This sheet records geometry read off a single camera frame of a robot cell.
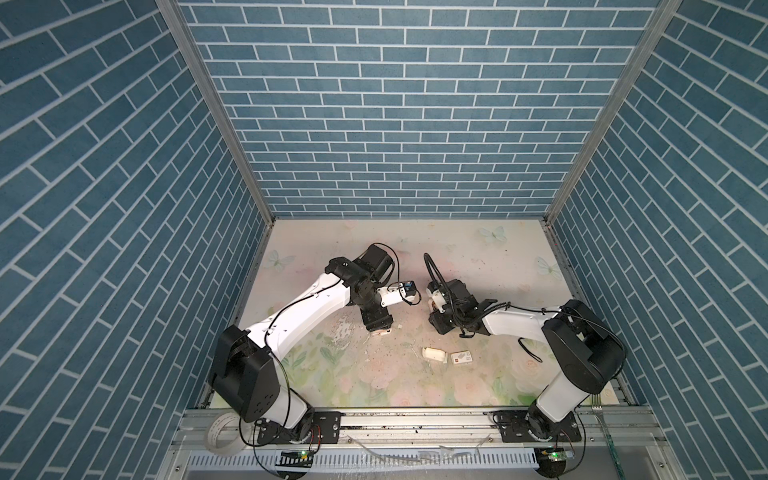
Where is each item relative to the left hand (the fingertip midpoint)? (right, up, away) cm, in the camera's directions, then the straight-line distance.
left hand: (384, 311), depth 80 cm
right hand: (+15, -4, +14) cm, 21 cm away
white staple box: (+22, -14, +4) cm, 26 cm away
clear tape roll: (-40, -30, -5) cm, 50 cm away
